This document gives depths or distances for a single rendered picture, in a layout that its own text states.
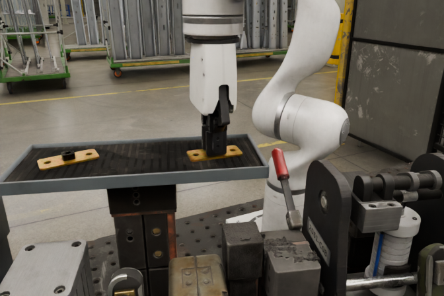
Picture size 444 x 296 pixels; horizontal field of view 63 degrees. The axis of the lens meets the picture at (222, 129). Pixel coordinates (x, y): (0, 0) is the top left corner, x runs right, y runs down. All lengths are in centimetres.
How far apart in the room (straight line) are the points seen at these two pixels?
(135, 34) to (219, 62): 674
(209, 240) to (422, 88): 231
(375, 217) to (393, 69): 282
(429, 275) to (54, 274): 44
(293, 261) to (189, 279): 13
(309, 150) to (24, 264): 60
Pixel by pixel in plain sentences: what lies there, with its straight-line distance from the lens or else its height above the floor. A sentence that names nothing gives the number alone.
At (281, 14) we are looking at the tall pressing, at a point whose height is 105.
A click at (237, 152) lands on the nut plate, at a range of 57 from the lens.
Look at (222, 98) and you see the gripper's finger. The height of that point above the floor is 126.
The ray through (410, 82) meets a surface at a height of 79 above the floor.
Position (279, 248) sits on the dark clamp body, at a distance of 51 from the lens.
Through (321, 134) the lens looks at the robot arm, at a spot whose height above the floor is 111.
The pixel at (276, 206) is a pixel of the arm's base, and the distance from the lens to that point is 96.
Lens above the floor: 139
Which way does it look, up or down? 20 degrees down
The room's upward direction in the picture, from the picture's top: straight up
